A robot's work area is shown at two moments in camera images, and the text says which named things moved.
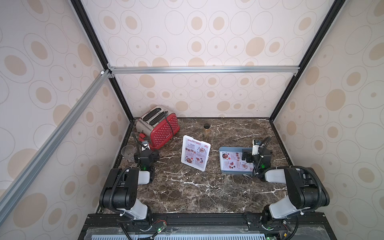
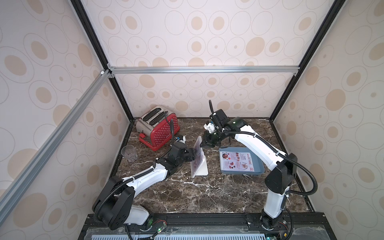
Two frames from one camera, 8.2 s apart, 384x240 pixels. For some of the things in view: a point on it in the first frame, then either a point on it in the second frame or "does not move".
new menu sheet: x=232 y=161 does not move
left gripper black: x=155 y=156 -> x=190 y=152
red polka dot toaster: x=159 y=125 does not move
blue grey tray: x=231 y=162 does not move
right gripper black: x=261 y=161 -> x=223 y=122
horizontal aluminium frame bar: x=199 y=69 does not move
